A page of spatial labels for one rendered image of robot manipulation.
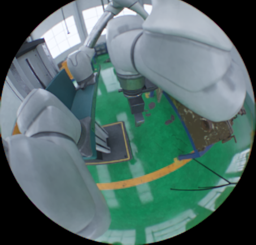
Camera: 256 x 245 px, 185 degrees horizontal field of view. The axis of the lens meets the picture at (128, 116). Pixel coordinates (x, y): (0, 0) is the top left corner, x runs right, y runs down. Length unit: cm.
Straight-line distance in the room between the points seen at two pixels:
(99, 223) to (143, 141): 154
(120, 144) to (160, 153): 80
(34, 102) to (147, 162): 158
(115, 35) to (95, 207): 29
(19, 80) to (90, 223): 46
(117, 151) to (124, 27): 129
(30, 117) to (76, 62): 46
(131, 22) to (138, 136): 161
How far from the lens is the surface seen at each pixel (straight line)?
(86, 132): 34
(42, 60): 60
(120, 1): 73
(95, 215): 15
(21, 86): 43
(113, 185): 170
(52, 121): 20
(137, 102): 26
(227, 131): 87
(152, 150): 160
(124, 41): 16
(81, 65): 58
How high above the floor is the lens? 156
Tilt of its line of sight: 58 degrees down
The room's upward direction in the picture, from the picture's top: 11 degrees counter-clockwise
